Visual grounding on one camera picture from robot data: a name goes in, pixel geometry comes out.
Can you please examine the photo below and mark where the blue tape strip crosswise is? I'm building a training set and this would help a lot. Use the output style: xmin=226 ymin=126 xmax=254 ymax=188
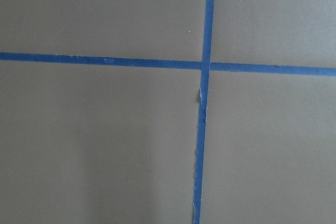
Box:
xmin=1 ymin=52 xmax=335 ymax=77

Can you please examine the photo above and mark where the brown paper table cover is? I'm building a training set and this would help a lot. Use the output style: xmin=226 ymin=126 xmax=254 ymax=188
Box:
xmin=1 ymin=0 xmax=335 ymax=223

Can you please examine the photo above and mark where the blue tape strip lengthwise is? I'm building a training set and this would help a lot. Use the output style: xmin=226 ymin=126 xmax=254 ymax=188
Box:
xmin=192 ymin=0 xmax=215 ymax=224

